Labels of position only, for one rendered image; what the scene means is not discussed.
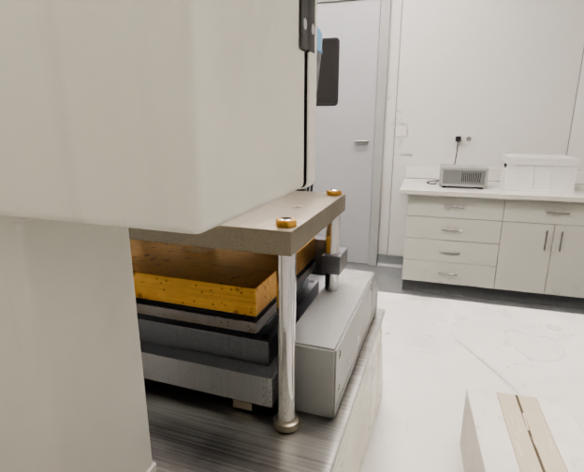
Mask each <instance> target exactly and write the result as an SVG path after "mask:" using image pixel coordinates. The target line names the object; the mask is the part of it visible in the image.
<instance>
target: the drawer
mask: <svg viewBox="0 0 584 472"><path fill-rule="evenodd" d="M309 279H312V280H318V281H319V292H320V291H321V289H322V288H323V287H324V285H325V276H324V275H316V274H310V275H309ZM140 349H141V358H142V368H143V377H144V378H147V379H150V380H154V381H159V382H163V383H167V384H171V385H175V386H179V387H183V388H187V389H191V390H195V391H203V392H207V393H211V394H215V395H219V396H223V397H227V398H231V399H233V400H232V401H233V406H234V407H237V408H241V409H246V410H250V411H253V409H254V408H255V406H256V405H260V406H267V407H273V406H274V404H275V403H276V401H277V399H278V390H277V356H276V357H275V358H274V360H273V361H272V363H271V364H270V365H269V366H267V365H262V364H257V363H252V362H248V361H239V360H234V359H230V358H225V357H220V356H215V355H211V354H206V353H201V352H196V351H192V350H187V349H182V348H177V347H169V346H164V345H159V344H155V343H150V342H145V341H140Z"/></svg>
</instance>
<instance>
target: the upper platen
mask: <svg viewBox="0 0 584 472"><path fill-rule="evenodd" d="M129 240H130V249H131V258H132V268H133V276H134V286H135V295H136V305H137V313H140V314H145V315H150V316H156V317H165V318H171V319H177V320H182V321H187V322H193V323H198V324H203V325H209V326H214V327H220V328H225V329H230V330H236V331H241V332H251V333H258V332H259V330H260V329H261V328H262V327H263V326H264V325H265V324H266V323H267V322H268V320H269V319H270V318H271V317H272V316H273V315H274V314H275V313H276V312H277V297H276V255H270V254H261V253H253V252H244V251H235V250H226V249H218V248H209V247H201V246H192V245H183V244H175V243H159V242H149V241H141V240H132V239H129ZM314 257H315V237H313V238H312V239H311V240H310V241H309V242H308V243H306V244H305V245H304V246H303V247H302V248H301V249H300V250H299V251H298V252H297V284H296V289H297V288H298V287H299V286H300V285H301V284H302V283H303V281H304V280H305V279H306V278H307V277H308V276H309V275H310V274H311V273H312V271H313V270H314V269H315V261H313V258H314Z"/></svg>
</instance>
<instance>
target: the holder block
mask: <svg viewBox="0 0 584 472"><path fill-rule="evenodd" d="M318 293H319V281H318V280H312V279H309V284H308V285H307V287H306V288H305V289H304V290H303V291H302V292H301V293H300V295H299V296H298V297H297V298H296V323H297V322H298V321H299V319H300V318H301V316H302V315H303V314H304V312H305V311H306V310H307V308H308V307H309V306H310V304H311V303H312V302H313V300H314V299H315V297H316V296H317V295H318ZM138 323H139V340H140V341H145V342H150V343H155V344H159V345H164V346H169V347H177V348H182V349H187V350H192V351H196V352H201V353H206V354H211V355H215V356H220V357H225V358H230V359H234V360H239V361H248V362H252V363H257V364H262V365H267V366H269V365H270V364H271V363H272V361H273V360H274V358H275V357H276V356H277V322H276V323H275V324H274V325H273V326H272V327H271V329H270V330H269V331H268V332H264V333H260V332H258V333H251V332H241V331H236V330H230V329H225V328H220V327H214V326H209V325H203V324H198V323H193V322H187V321H182V320H177V319H171V318H165V317H156V316H150V315H145V314H140V313H138Z"/></svg>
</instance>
